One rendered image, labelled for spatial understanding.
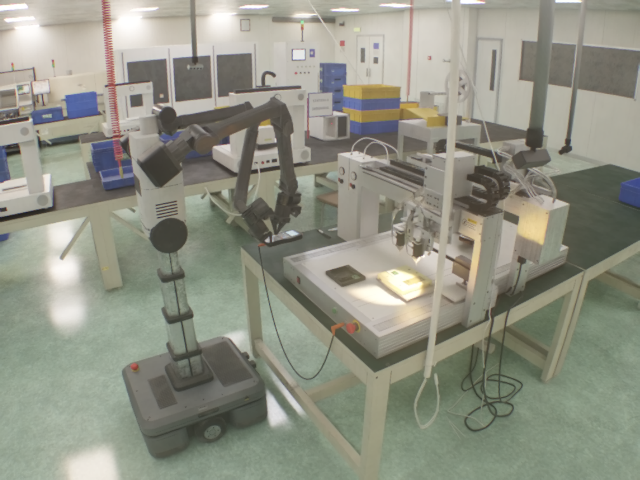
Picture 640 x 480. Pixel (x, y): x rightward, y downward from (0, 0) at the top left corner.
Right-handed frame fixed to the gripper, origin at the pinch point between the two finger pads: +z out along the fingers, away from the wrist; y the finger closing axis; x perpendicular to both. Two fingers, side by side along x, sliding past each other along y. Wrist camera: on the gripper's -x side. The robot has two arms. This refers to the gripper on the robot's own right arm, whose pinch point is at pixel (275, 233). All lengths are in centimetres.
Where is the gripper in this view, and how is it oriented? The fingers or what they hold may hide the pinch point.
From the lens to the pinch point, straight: 222.8
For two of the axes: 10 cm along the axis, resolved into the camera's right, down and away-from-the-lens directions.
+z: -2.1, 9.5, 2.5
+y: -6.1, -3.2, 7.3
